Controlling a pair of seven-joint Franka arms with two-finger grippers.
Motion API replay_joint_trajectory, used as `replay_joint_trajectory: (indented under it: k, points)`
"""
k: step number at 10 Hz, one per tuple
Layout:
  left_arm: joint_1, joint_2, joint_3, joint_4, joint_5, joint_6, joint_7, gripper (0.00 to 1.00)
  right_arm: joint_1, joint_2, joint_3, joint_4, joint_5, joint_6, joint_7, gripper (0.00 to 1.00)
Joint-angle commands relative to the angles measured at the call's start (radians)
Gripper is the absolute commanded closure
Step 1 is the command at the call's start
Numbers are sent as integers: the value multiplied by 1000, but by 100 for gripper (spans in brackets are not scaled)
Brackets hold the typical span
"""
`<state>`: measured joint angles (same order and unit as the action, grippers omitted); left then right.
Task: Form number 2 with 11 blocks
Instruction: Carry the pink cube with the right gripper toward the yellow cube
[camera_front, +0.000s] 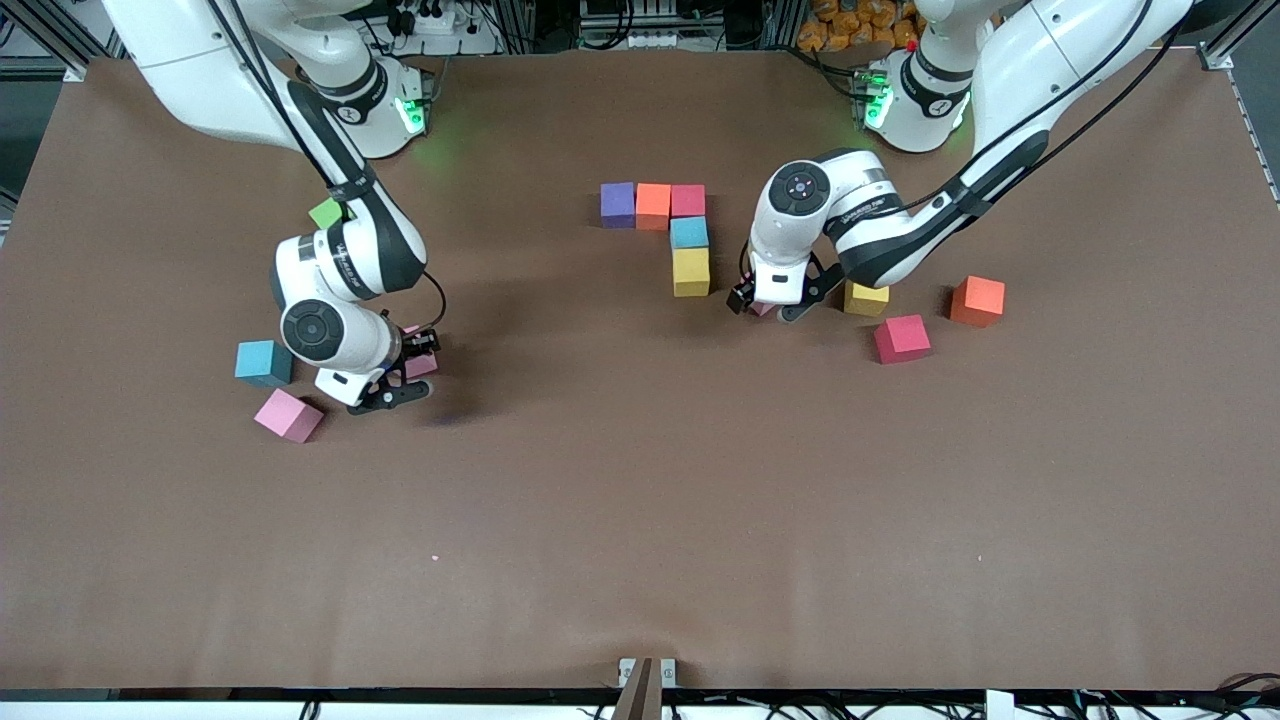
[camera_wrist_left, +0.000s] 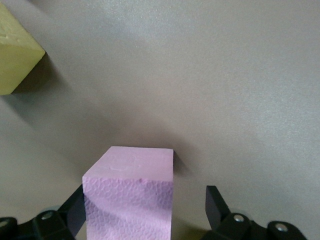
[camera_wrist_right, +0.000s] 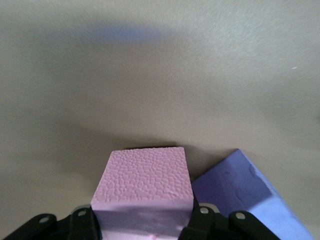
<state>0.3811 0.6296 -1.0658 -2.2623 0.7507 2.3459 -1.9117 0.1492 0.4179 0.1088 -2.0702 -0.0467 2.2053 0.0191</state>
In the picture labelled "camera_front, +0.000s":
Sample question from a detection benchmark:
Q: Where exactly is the dented pink foam cube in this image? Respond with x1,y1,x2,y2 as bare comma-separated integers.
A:
402,323,441,381

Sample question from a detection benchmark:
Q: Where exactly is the purple foam cube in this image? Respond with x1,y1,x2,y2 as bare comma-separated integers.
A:
600,181,639,231

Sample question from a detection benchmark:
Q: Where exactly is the black electronics rack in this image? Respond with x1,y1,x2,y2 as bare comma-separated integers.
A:
578,0,791,53

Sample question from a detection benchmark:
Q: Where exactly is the orange fruit net bag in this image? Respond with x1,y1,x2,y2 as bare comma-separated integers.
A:
797,0,926,53

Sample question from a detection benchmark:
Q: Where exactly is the white power strip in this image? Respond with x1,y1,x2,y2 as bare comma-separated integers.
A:
375,0,501,56

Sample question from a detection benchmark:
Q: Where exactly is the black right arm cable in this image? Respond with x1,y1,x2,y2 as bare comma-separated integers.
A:
420,270,448,336

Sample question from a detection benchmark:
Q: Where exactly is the black table edge rail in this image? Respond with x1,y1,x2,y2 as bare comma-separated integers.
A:
0,685,1280,704

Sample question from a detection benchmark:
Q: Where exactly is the small metal bracket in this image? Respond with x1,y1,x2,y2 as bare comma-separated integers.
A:
618,657,678,689

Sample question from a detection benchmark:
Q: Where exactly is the brown wooden post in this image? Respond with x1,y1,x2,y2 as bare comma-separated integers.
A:
611,657,665,720

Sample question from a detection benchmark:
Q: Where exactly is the aluminium frame profile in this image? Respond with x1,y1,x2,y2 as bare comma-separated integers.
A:
1200,0,1280,71
0,0,126,83

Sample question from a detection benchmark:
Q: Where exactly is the silver table side rail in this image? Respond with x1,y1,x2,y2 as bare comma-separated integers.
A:
1225,68,1280,211

